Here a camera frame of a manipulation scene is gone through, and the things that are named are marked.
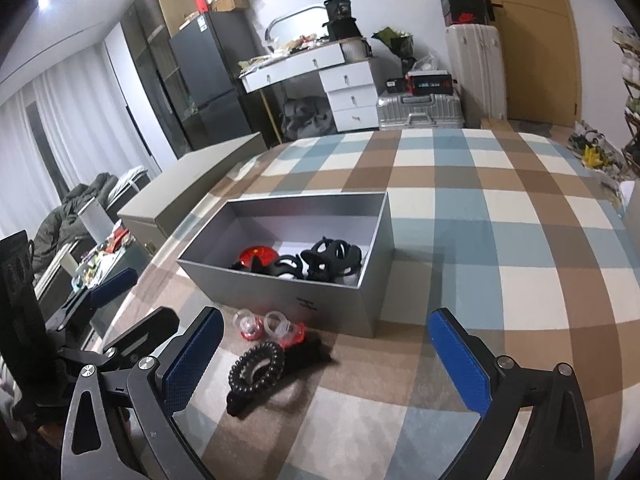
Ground plaid bed cover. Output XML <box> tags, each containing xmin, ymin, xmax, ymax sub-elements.
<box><xmin>108</xmin><ymin>129</ymin><xmax>639</xmax><ymax>479</ymax></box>

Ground round red-rimmed jewelry case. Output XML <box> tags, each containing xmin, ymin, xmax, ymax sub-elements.
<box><xmin>239</xmin><ymin>245</ymin><xmax>280</xmax><ymax>269</ymax></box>

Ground small black hair claw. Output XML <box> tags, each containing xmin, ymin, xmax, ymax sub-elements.
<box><xmin>230</xmin><ymin>255</ymin><xmax>305</xmax><ymax>280</ymax></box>

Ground cluttered side table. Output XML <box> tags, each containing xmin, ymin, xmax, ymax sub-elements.
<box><xmin>35</xmin><ymin>221</ymin><xmax>151</xmax><ymax>321</ymax></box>

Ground white drawer unit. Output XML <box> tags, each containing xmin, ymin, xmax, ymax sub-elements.
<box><xmin>319</xmin><ymin>58</ymin><xmax>381</xmax><ymax>132</ymax></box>

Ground grey open cardboard box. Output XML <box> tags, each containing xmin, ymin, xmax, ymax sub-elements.
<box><xmin>178</xmin><ymin>192</ymin><xmax>394</xmax><ymax>337</ymax></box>

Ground black bag on desk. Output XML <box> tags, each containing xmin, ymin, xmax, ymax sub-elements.
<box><xmin>323</xmin><ymin>0</ymin><xmax>361</xmax><ymax>41</ymax></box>

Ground white vanity desk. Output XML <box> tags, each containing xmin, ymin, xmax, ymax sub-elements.
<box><xmin>240</xmin><ymin>38</ymin><xmax>372</xmax><ymax>93</ymax></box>

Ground white upright suitcase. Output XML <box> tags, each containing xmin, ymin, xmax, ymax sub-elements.
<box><xmin>446</xmin><ymin>24</ymin><xmax>508</xmax><ymax>128</ymax></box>

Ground wooden door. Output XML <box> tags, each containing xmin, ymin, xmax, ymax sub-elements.
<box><xmin>488</xmin><ymin>0</ymin><xmax>582</xmax><ymax>127</ymax></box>

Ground white curtain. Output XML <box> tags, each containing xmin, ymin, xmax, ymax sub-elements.
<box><xmin>1</xmin><ymin>44</ymin><xmax>160</xmax><ymax>236</ymax></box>

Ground red clear ring box left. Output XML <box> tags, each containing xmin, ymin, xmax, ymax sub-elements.
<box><xmin>232</xmin><ymin>309</ymin><xmax>265</xmax><ymax>341</ymax></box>

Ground red clear ring box right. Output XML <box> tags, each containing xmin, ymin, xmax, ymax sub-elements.
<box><xmin>262</xmin><ymin>311</ymin><xmax>306</xmax><ymax>349</ymax></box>

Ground red clear ring box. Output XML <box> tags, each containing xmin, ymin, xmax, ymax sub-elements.
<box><xmin>232</xmin><ymin>309</ymin><xmax>265</xmax><ymax>341</ymax></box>
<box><xmin>262</xmin><ymin>311</ymin><xmax>306</xmax><ymax>349</ymax></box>

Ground dark jacket pile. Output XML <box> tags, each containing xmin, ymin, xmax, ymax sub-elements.
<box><xmin>32</xmin><ymin>172</ymin><xmax>118</xmax><ymax>275</ymax></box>

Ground large black hair claw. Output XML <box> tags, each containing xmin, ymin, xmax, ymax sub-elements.
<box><xmin>300</xmin><ymin>237</ymin><xmax>362</xmax><ymax>283</ymax></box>

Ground dark grey refrigerator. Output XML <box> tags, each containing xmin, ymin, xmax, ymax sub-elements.
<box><xmin>170</xmin><ymin>11</ymin><xmax>278</xmax><ymax>148</ymax></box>

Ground black fabric hair clip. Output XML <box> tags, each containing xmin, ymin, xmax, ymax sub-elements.
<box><xmin>226</xmin><ymin>336</ymin><xmax>333</xmax><ymax>418</ymax></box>

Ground black red box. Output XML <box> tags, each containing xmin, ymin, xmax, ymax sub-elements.
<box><xmin>406</xmin><ymin>72</ymin><xmax>454</xmax><ymax>96</ymax></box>

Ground black beaded bracelet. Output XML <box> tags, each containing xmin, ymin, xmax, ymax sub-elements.
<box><xmin>228</xmin><ymin>340</ymin><xmax>286</xmax><ymax>395</ymax></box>

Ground shoe rack with shoes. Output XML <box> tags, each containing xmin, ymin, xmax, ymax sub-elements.
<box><xmin>612</xmin><ymin>26</ymin><xmax>640</xmax><ymax>176</ymax></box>

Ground silver suitcase lying flat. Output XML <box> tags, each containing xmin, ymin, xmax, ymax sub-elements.
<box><xmin>376</xmin><ymin>93</ymin><xmax>464</xmax><ymax>130</ymax></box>

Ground stacked shoe boxes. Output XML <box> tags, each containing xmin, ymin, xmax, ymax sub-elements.
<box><xmin>439</xmin><ymin>0</ymin><xmax>495</xmax><ymax>27</ymax></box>

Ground green wrapped flower bouquet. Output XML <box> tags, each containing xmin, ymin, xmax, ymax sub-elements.
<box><xmin>372</xmin><ymin>26</ymin><xmax>414</xmax><ymax>60</ymax></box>

